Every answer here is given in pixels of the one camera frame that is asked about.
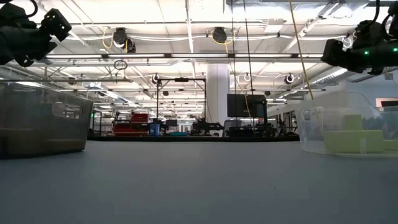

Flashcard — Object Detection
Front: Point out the red tool cabinet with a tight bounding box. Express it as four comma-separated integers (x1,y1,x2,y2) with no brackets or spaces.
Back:
113,112,150,137

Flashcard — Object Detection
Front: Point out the silver ventilation duct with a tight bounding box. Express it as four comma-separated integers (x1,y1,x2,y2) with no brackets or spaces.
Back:
310,67,349,86

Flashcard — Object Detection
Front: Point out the long ceiling light strip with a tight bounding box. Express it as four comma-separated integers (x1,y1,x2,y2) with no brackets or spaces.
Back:
46,53,324,59

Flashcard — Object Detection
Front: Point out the black monitor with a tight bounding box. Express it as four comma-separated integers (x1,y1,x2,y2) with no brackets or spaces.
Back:
226,93,267,118

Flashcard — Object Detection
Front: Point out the black table frame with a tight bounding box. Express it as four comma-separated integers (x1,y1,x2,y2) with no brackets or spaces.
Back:
88,134,301,143

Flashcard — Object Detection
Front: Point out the grey horizontal ceiling pipe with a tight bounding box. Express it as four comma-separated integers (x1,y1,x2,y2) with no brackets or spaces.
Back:
0,77,134,83

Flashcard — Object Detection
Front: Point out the blue container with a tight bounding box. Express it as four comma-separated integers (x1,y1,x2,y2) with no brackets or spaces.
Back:
147,123,161,136

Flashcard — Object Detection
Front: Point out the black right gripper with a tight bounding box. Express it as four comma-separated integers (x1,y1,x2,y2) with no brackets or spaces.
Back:
320,39,379,75

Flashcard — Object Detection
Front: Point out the clear plastic bin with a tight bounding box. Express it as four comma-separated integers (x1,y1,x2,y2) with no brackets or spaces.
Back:
295,90,398,159

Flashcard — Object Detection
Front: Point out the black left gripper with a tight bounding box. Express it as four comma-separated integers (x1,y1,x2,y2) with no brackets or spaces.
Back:
15,8,72,68

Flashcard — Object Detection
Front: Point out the dark wall screen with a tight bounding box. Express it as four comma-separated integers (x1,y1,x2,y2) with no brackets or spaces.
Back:
375,97,398,112

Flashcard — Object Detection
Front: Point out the yellow-green wooden cylinder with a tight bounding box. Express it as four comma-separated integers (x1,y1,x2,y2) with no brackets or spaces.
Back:
343,113,364,131

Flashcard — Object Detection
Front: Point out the yellow hanging cable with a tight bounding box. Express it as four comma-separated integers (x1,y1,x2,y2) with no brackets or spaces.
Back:
288,0,314,99

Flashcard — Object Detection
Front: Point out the black frame stand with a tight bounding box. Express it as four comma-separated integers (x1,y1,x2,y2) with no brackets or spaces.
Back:
156,77,207,122

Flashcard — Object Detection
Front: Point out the dark grey translucent bin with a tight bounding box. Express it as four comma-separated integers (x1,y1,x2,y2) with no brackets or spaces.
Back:
0,82,94,160

